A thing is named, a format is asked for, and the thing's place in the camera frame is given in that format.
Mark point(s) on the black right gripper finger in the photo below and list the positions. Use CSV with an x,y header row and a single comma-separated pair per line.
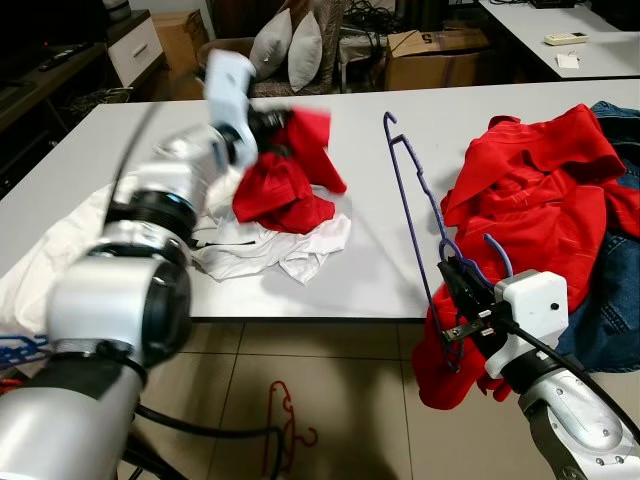
x,y
468,278
453,284

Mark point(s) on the red shirt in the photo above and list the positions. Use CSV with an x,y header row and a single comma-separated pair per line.
x,y
285,190

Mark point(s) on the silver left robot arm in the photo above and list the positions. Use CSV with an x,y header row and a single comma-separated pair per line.
x,y
110,300

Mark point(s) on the white table with black legs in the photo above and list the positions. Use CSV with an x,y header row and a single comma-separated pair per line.
x,y
380,290

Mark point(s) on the grey white pillow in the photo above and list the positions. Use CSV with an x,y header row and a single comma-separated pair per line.
x,y
272,45
305,55

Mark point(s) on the large red jacket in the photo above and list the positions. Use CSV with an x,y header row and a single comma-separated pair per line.
x,y
540,200

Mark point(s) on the brown cardboard box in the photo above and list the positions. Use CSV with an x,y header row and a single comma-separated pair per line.
x,y
440,70
185,40

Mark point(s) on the blue denim jacket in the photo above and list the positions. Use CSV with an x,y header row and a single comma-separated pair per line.
x,y
610,310

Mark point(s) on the white drawer cabinet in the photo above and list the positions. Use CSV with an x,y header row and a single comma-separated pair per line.
x,y
135,50

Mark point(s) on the dark TV stand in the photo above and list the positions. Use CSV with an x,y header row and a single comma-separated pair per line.
x,y
40,100

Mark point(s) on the small white paper slip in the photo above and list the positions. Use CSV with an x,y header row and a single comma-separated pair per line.
x,y
568,61

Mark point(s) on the white remote control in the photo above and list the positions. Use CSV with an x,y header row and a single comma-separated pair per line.
x,y
566,39

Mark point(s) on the long white desk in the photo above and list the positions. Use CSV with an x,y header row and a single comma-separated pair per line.
x,y
600,55

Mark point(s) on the large white cloth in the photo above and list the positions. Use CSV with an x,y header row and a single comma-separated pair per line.
x,y
40,270

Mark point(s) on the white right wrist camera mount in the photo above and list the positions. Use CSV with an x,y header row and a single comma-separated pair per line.
x,y
535,300

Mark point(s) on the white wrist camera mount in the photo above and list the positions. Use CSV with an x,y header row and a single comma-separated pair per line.
x,y
535,300
228,85

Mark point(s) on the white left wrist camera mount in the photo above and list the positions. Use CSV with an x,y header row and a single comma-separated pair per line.
x,y
228,85

